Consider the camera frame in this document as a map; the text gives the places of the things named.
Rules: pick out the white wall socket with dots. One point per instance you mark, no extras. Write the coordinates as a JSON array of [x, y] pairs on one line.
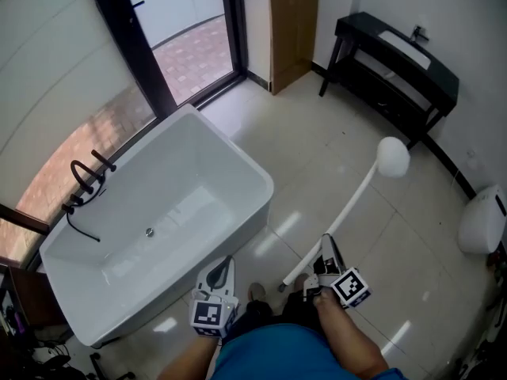
[[471, 158]]

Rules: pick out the black window frame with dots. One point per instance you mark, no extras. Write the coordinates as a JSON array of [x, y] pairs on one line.
[[130, 54]]

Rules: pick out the person's tan shoe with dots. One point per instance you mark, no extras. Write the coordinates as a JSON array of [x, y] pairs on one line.
[[257, 292], [301, 282]]

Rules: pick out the tall brown cardboard sheet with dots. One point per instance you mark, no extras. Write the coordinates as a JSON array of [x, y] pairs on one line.
[[295, 38]]

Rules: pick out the person's left forearm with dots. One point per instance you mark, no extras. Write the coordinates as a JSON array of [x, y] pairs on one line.
[[186, 358]]

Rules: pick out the white sink basin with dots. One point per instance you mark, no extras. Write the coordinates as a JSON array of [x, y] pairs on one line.
[[406, 50]]

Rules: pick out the black sink faucet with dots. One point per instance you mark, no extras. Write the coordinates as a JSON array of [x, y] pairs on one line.
[[418, 33]]

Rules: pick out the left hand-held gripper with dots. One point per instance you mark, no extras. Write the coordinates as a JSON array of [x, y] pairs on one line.
[[208, 315]]

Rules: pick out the person's blue shirt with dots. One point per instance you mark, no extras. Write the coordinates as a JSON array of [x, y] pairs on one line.
[[273, 352]]

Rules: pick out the wheeled chair base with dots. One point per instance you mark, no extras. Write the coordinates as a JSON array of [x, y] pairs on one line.
[[471, 364]]

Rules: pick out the person's black shorts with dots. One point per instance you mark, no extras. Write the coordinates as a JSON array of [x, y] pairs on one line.
[[277, 311]]

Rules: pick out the person's right forearm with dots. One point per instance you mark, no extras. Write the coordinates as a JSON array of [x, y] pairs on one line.
[[348, 339]]

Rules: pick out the black vanity table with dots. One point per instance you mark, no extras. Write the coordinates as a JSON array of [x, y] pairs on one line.
[[396, 89]]

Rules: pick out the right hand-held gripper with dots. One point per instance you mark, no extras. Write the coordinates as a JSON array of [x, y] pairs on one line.
[[350, 287]]

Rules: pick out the white bathtub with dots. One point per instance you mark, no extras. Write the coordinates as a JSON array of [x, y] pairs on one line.
[[178, 164]]

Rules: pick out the white toilet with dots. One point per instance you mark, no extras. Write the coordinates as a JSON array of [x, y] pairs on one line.
[[481, 220]]

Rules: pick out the black bathtub faucet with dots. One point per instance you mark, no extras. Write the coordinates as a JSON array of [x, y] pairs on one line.
[[81, 172]]

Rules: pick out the brown wooden cabinet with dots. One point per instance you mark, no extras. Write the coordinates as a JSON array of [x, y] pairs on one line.
[[35, 295]]

